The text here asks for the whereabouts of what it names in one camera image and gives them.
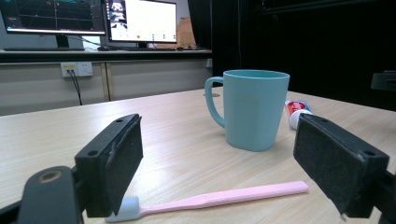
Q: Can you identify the brown cardboard box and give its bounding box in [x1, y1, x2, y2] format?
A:
[176, 17, 204, 49]

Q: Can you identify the teal cup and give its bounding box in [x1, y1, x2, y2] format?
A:
[204, 69, 290, 153]

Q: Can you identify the white-screen monitor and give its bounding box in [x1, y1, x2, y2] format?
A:
[104, 0, 178, 49]

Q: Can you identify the black curtain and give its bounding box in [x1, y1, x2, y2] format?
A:
[187, 0, 396, 112]

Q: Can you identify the wide dark-screen monitor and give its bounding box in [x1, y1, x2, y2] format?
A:
[0, 0, 106, 49]

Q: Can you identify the grey device on stand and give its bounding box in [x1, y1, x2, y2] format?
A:
[370, 70, 396, 92]

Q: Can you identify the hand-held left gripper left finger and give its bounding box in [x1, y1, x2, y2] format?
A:
[74, 113, 145, 218]

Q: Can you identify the toothpaste tube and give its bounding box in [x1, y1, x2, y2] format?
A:
[284, 99, 314, 131]

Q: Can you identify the pink toothbrush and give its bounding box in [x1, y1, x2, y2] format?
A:
[105, 180, 309, 223]

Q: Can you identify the dark desk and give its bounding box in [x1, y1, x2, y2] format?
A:
[0, 49, 213, 64]

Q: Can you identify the white wall socket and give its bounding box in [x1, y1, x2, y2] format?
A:
[60, 62, 93, 77]

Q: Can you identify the black power cable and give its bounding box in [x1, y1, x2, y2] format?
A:
[68, 69, 84, 106]

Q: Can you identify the black keyboard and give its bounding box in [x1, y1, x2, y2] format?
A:
[3, 47, 86, 52]
[106, 46, 177, 52]

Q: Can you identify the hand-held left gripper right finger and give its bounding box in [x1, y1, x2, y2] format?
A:
[292, 113, 390, 222]

